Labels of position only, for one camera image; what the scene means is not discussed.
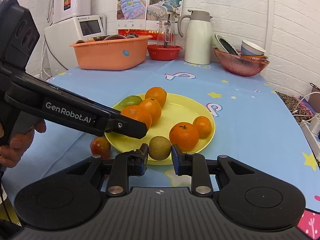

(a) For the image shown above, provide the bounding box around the white power strip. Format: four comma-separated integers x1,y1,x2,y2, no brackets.
300,116,320,162

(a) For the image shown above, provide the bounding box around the red fruit front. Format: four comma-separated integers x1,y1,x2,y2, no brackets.
90,137,111,160

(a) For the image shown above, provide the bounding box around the bedding poster calendar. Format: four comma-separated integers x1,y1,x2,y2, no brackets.
116,0,183,40

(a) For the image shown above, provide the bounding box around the glass pitcher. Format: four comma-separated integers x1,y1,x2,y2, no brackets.
156,14,175,48

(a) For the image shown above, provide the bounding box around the brown round fruit front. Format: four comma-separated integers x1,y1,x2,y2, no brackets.
149,136,171,161

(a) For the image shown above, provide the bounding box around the white countertop appliance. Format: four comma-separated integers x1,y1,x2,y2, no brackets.
44,14,106,76

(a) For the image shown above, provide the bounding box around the pink glass bowl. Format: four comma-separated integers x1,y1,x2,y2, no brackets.
213,48,270,77

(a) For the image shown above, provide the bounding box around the white dish in bowl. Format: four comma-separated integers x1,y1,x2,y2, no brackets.
213,34,239,56

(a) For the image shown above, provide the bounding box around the white thermos jug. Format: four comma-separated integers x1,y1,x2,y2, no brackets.
177,9,213,65

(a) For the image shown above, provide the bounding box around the red plastic basket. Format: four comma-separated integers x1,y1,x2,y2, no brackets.
147,44,182,61

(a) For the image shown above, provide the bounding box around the large orange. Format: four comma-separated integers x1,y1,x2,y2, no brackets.
169,122,200,151

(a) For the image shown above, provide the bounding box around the green fruit on plate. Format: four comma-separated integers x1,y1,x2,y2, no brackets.
115,95,142,111

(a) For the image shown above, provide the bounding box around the small orange on plate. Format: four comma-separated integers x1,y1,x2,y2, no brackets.
193,116,212,138

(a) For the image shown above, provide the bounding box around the blue patterned tablecloth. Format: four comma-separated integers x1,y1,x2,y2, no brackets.
1,56,320,213

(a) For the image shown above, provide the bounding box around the blue white cup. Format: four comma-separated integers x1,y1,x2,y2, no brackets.
241,40,266,56

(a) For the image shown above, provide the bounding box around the orange plastic basin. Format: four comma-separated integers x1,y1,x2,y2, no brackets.
70,35,151,70

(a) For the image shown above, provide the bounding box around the yellow plastic plate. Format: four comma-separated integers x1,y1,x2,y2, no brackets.
103,93,217,166

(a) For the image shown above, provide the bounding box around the person's left hand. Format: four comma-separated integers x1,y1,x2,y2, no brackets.
1,120,46,168

